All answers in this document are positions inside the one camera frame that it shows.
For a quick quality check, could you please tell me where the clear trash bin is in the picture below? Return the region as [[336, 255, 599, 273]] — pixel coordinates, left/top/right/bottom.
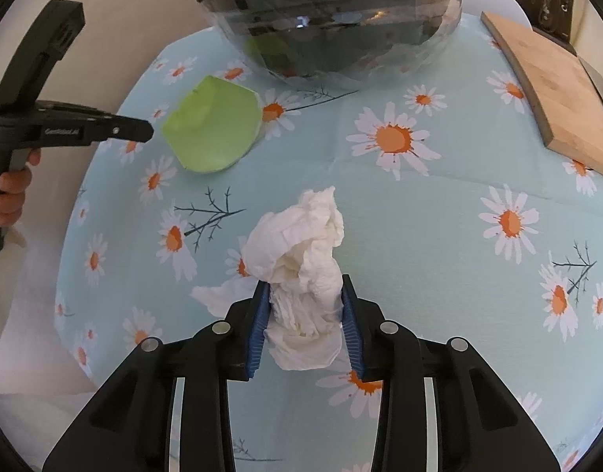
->
[[202, 0, 463, 87]]

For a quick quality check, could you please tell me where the bamboo cutting board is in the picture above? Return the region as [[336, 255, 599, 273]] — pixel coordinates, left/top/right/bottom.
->
[[481, 12, 603, 175]]

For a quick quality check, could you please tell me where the green paper piece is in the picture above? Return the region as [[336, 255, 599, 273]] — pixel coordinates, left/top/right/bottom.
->
[[162, 76, 262, 174]]

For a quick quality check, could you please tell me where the person's left hand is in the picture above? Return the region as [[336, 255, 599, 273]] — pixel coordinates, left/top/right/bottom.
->
[[0, 149, 41, 228]]

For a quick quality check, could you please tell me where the daisy print blue tablecloth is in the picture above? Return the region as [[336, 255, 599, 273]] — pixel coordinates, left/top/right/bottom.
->
[[55, 16, 603, 471]]

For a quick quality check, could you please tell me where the steel cleaver black handle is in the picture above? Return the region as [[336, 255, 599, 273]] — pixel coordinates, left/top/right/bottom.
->
[[579, 57, 603, 103]]

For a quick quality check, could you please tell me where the white chair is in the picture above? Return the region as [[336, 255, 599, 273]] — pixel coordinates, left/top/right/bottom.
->
[[462, 0, 531, 28]]

